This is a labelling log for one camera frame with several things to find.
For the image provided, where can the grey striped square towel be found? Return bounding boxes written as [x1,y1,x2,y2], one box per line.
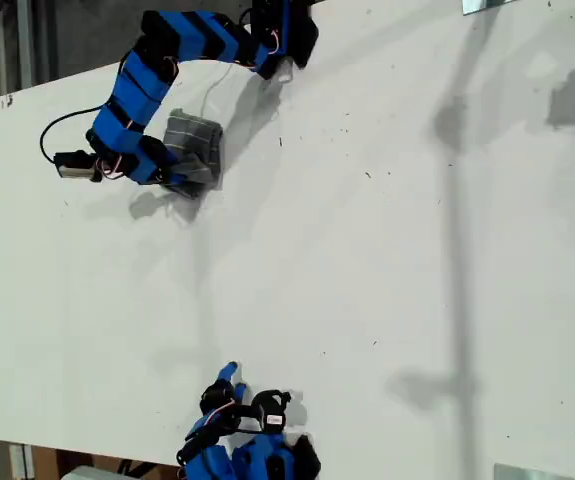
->
[161,108,226,200]

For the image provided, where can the grey metal bar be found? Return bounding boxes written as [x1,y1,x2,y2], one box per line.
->
[9,443,33,480]

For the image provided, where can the black camera box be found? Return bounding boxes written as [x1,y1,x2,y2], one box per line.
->
[250,388,293,435]
[54,149,103,182]

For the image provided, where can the thin white cable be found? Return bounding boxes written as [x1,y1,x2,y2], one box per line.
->
[200,63,234,119]

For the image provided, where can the black camera cable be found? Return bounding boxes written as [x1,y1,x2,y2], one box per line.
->
[39,104,106,164]

